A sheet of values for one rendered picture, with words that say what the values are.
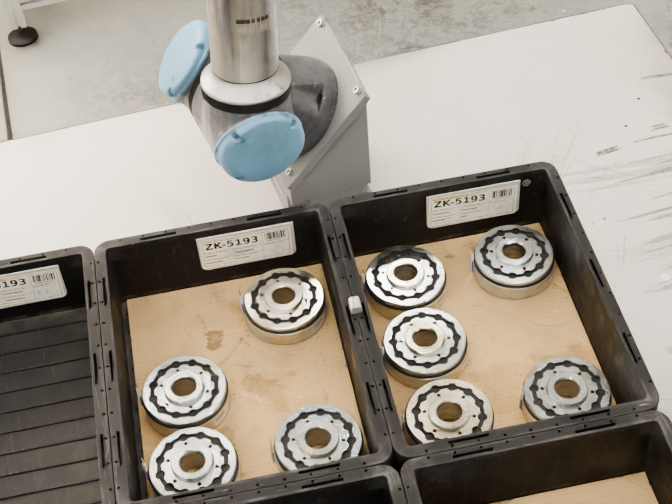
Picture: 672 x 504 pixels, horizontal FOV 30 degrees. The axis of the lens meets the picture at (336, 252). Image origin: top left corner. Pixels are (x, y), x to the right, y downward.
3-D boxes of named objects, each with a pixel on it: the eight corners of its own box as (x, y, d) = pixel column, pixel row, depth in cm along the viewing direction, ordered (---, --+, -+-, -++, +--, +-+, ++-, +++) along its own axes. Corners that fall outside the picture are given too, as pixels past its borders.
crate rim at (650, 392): (327, 212, 162) (326, 199, 160) (551, 171, 165) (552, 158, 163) (397, 472, 136) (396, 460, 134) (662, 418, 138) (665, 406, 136)
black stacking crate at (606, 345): (333, 262, 169) (328, 203, 161) (545, 222, 172) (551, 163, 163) (400, 515, 143) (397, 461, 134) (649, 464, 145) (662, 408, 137)
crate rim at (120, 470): (96, 255, 160) (92, 242, 158) (327, 212, 162) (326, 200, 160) (121, 528, 133) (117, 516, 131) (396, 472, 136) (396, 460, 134)
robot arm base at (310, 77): (258, 117, 193) (207, 96, 186) (315, 41, 187) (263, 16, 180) (290, 178, 183) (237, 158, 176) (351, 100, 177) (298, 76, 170)
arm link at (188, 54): (258, 31, 180) (182, -4, 172) (292, 80, 171) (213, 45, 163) (215, 98, 185) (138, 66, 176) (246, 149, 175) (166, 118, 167)
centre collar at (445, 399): (424, 399, 147) (424, 396, 147) (466, 394, 147) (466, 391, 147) (431, 434, 144) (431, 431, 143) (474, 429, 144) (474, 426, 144)
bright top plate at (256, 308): (244, 273, 163) (244, 270, 162) (321, 267, 163) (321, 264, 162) (245, 334, 156) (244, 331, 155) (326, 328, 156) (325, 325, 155)
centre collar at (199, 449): (171, 448, 145) (170, 445, 144) (213, 443, 145) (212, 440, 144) (171, 485, 142) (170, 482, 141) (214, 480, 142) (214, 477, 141)
